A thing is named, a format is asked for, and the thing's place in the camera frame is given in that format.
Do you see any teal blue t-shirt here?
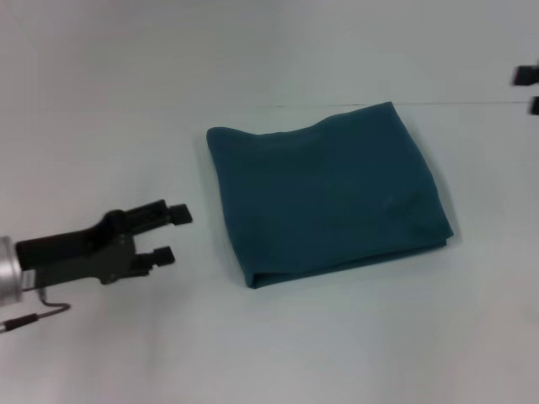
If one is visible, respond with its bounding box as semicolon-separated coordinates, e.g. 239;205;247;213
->
205;100;455;290

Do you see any dark red left gripper cable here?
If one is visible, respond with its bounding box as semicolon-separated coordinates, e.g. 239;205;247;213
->
0;288;71;334

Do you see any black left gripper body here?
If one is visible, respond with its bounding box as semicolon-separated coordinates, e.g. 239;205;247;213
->
14;208;151;290

